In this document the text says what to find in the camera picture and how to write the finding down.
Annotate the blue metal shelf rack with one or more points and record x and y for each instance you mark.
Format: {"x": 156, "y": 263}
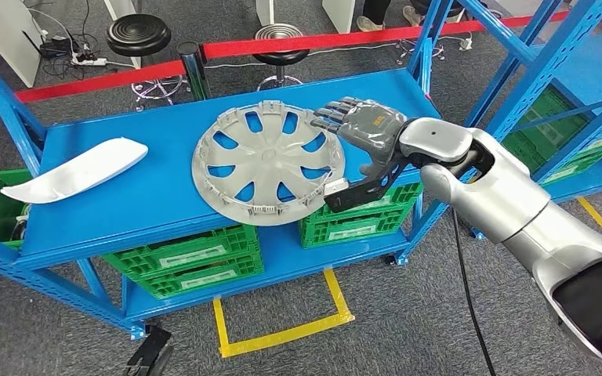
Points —
{"x": 597, "y": 67}
{"x": 176, "y": 155}

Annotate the chrome stanchion post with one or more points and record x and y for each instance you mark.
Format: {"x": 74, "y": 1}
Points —
{"x": 194, "y": 70}

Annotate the black network router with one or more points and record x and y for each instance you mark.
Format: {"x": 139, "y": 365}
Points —
{"x": 54, "y": 46}

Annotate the yellow floor tape line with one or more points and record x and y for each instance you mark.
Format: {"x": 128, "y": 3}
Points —
{"x": 599, "y": 220}

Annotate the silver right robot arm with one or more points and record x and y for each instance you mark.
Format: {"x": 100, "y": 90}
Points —
{"x": 488, "y": 176}

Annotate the white desk panel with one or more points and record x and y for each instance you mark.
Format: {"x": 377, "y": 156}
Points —
{"x": 338, "y": 15}
{"x": 5, "y": 36}

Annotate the chrome chair base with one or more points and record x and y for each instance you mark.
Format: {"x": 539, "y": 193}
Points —
{"x": 420, "y": 52}

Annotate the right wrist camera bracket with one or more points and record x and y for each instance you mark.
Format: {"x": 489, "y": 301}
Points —
{"x": 363, "y": 194}

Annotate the person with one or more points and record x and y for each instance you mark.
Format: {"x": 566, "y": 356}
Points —
{"x": 373, "y": 15}
{"x": 414, "y": 13}

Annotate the white plastic car trim part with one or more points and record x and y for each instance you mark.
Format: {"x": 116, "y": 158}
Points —
{"x": 72, "y": 174}

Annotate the green plastic crate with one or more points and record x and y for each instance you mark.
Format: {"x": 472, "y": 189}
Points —
{"x": 576, "y": 166}
{"x": 384, "y": 202}
{"x": 202, "y": 280}
{"x": 187, "y": 254}
{"x": 0, "y": 207}
{"x": 353, "y": 231}
{"x": 550, "y": 130}

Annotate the white power strip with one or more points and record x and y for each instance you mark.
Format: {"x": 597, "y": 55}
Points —
{"x": 89, "y": 60}

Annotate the yellow floor tape square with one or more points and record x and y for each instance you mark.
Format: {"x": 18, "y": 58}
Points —
{"x": 285, "y": 334}

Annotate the red barrier belt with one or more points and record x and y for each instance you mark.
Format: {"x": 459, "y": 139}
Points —
{"x": 301, "y": 44}

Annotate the grey plastic wheel hubcap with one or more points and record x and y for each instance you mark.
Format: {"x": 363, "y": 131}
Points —
{"x": 264, "y": 161}

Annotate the white desk leg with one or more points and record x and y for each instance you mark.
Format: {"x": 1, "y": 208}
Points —
{"x": 124, "y": 10}
{"x": 264, "y": 11}

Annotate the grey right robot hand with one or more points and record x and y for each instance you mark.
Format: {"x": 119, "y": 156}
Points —
{"x": 373, "y": 130}

